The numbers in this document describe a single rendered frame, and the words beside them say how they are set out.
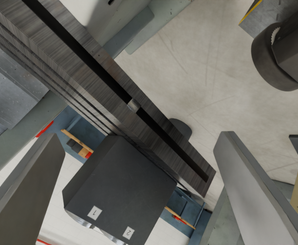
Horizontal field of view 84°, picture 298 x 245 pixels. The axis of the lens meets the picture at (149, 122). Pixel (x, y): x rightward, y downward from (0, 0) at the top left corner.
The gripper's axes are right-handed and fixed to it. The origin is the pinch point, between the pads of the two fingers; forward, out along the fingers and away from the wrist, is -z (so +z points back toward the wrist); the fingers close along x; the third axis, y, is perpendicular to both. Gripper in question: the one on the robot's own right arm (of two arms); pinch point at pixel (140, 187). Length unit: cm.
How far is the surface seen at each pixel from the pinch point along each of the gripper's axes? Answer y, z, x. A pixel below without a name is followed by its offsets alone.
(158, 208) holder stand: 37.4, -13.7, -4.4
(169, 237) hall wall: 665, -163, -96
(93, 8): -4.1, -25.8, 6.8
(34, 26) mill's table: -2.0, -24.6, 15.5
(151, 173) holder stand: 30.3, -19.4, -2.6
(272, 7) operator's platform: -2, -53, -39
